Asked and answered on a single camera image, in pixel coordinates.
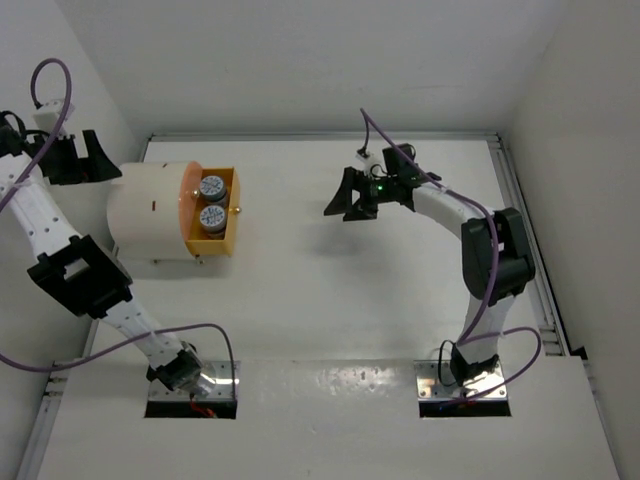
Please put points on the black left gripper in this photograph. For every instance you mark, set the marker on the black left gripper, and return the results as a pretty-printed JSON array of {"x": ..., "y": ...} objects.
[{"x": 95, "y": 168}]

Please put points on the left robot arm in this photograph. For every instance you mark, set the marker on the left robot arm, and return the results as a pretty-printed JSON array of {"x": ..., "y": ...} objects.
[{"x": 79, "y": 274}]

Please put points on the yellow bottom drawer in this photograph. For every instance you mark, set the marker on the yellow bottom drawer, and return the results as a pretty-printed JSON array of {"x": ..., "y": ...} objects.
[{"x": 201, "y": 245}]

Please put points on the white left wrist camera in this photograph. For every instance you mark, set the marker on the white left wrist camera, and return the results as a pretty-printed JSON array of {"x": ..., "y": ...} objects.
[{"x": 46, "y": 116}]

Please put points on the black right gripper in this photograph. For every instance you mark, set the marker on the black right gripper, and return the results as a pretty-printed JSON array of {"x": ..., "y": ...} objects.
[{"x": 362, "y": 209}]

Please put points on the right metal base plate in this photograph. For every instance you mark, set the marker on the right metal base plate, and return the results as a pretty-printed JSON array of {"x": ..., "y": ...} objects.
[{"x": 436, "y": 383}]

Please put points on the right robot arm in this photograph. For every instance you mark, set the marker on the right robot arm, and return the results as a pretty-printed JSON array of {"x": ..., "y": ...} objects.
[{"x": 497, "y": 262}]

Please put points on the cream cabinet with legs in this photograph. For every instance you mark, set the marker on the cream cabinet with legs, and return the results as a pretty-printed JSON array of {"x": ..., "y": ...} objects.
[{"x": 143, "y": 212}]

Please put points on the blue white jar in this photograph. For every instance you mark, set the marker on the blue white jar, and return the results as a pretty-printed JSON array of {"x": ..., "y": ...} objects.
[
  {"x": 213, "y": 189},
  {"x": 213, "y": 220}
]

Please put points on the orange drawer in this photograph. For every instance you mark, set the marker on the orange drawer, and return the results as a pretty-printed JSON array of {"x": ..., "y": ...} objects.
[{"x": 191, "y": 178}]

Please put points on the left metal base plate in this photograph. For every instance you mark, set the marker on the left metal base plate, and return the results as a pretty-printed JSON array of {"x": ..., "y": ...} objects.
[{"x": 217, "y": 382}]

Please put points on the metal base plate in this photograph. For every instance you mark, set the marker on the metal base plate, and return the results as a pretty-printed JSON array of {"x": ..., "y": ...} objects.
[
  {"x": 217, "y": 382},
  {"x": 436, "y": 383}
]

